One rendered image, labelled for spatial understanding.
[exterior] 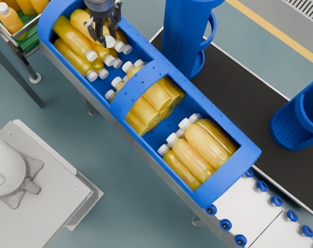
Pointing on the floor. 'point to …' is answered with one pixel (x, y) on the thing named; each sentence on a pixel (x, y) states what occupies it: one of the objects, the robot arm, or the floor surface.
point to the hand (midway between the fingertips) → (107, 36)
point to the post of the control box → (15, 74)
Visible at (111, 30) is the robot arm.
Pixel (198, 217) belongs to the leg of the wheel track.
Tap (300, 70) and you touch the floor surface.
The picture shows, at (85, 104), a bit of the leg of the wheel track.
